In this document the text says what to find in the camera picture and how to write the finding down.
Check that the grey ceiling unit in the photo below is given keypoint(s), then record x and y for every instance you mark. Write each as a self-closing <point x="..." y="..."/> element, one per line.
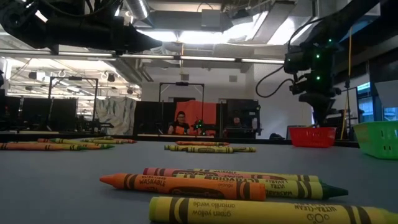
<point x="211" y="18"/>

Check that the green plastic basket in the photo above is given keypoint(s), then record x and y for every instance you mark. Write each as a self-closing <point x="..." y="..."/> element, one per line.
<point x="377" y="140"/>

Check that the black pegboard cart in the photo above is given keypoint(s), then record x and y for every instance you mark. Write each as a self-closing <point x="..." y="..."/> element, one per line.
<point x="337" y="124"/>

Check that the patterned white cloth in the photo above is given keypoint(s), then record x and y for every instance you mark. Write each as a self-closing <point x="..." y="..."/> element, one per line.
<point x="115" y="115"/>

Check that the black camera frame rig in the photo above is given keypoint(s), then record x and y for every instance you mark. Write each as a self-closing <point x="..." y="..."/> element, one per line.
<point x="74" y="78"/>
<point x="182" y="83"/>

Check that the silver ventilation duct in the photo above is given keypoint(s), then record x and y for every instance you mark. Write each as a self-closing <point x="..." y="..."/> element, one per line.
<point x="136" y="9"/>

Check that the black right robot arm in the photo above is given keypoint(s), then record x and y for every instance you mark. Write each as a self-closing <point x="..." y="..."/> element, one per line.
<point x="342" y="21"/>

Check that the grey wall box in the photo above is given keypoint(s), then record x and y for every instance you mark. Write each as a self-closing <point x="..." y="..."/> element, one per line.
<point x="184" y="77"/>
<point x="233" y="78"/>

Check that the long ceiling light fixture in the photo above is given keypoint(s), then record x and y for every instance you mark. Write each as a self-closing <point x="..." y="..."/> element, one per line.
<point x="205" y="58"/>

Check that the whiteboard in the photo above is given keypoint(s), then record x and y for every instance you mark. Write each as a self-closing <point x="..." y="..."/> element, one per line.
<point x="339" y="102"/>

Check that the orange partition panel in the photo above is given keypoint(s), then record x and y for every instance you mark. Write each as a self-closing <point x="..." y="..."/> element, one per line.
<point x="202" y="109"/>

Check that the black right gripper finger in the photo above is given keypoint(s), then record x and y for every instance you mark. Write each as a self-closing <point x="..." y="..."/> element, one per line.
<point x="320" y="105"/>

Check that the black equipment rack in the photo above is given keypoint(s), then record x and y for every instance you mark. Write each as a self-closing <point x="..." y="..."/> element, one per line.
<point x="245" y="109"/>

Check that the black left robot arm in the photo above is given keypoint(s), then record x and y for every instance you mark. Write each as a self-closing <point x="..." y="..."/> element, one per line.
<point x="18" y="25"/>

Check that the person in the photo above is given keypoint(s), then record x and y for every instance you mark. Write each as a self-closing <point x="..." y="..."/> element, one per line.
<point x="236" y="122"/>
<point x="180" y="124"/>

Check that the black partition panel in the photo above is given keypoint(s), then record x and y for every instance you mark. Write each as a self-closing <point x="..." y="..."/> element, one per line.
<point x="149" y="118"/>
<point x="62" y="113"/>

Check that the red crayon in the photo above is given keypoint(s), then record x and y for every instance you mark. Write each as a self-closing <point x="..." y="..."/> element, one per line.
<point x="161" y="172"/>
<point x="129" y="141"/>

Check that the red plastic basket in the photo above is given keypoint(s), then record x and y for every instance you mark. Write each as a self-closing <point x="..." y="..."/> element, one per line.
<point x="312" y="138"/>

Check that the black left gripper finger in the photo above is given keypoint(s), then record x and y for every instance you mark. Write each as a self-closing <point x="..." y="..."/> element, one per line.
<point x="143" y="40"/>

